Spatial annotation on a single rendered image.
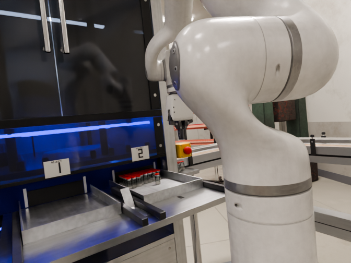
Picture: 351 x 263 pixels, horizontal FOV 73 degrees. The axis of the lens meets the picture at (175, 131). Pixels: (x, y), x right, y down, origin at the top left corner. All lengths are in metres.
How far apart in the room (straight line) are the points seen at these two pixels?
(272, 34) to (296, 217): 0.23
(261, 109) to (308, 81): 3.36
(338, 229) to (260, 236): 1.30
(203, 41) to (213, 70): 0.04
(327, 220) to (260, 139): 1.36
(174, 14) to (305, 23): 0.51
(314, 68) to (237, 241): 0.25
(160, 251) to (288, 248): 0.94
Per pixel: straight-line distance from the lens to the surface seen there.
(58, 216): 0.89
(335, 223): 1.62
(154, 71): 0.87
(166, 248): 1.26
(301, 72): 0.34
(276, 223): 0.34
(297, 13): 0.39
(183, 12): 0.81
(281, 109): 3.92
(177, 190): 0.89
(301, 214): 0.35
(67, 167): 0.99
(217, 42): 0.29
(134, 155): 1.07
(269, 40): 0.32
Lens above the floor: 1.15
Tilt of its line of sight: 3 degrees down
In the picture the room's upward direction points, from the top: 6 degrees counter-clockwise
